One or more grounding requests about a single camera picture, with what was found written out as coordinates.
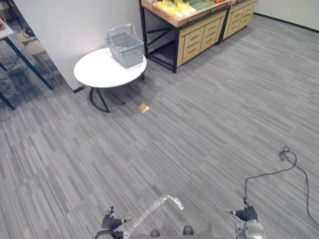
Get green packed vegetables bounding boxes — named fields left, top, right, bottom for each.
left=186, top=0, right=212, bottom=10

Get black floor cable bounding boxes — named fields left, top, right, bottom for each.
left=242, top=146, right=319, bottom=222

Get beige chair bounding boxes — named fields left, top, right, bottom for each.
left=19, top=31, right=46, bottom=56

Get round white side table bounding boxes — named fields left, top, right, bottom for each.
left=73, top=47, right=148, bottom=114

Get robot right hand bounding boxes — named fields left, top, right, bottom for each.
left=225, top=197, right=258, bottom=222

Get brass floor socket plate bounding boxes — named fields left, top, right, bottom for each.
left=137, top=104, right=151, bottom=115

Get clear bubble-wrapped bar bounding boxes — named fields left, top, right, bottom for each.
left=124, top=194, right=185, bottom=238

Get white desk dark legs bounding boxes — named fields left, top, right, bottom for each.
left=0, top=16, right=54, bottom=111

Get wooden drawer cabinet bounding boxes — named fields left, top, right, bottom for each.
left=221, top=0, right=258, bottom=41

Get grey plastic shopping basket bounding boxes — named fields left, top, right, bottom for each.
left=104, top=23, right=145, bottom=69

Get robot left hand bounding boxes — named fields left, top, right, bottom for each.
left=100, top=206, right=133, bottom=233

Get yellow packed vegetables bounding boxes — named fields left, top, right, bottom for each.
left=158, top=0, right=197, bottom=20

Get wooden produce stand black frame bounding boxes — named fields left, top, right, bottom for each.
left=139, top=0, right=232, bottom=74

